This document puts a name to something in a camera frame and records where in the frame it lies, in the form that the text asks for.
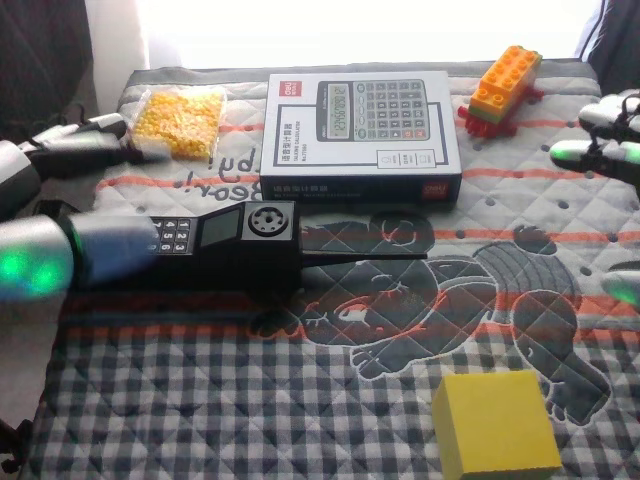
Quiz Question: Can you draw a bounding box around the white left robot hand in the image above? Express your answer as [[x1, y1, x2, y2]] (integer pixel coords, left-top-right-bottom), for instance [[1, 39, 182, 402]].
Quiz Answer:
[[0, 112, 171, 304]]

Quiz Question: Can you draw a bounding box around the orange green brick block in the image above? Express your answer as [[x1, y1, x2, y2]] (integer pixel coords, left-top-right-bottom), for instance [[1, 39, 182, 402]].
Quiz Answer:
[[457, 44, 546, 139]]

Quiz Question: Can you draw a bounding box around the grey desk calculator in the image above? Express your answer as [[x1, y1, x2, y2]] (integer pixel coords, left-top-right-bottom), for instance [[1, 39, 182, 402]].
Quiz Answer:
[[258, 70, 463, 205]]

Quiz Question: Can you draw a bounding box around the large black toy phone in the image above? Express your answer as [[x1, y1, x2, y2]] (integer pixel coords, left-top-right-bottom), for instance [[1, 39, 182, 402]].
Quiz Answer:
[[74, 199, 430, 301]]

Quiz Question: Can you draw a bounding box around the grey quilt with bear print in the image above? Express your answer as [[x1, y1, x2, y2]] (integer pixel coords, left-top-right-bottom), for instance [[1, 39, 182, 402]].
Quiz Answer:
[[24, 59, 640, 480]]

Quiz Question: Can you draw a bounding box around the bag of yellow beads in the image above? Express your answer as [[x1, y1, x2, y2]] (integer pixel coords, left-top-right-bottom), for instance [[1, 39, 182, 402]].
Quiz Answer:
[[127, 89, 229, 161]]

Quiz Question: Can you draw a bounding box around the yellow foam cube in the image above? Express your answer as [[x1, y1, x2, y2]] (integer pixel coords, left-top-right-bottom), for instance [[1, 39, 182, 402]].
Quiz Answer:
[[431, 370, 564, 480]]

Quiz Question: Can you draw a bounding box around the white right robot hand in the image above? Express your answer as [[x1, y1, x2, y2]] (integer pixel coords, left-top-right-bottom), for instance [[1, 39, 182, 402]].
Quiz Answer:
[[548, 88, 640, 307]]

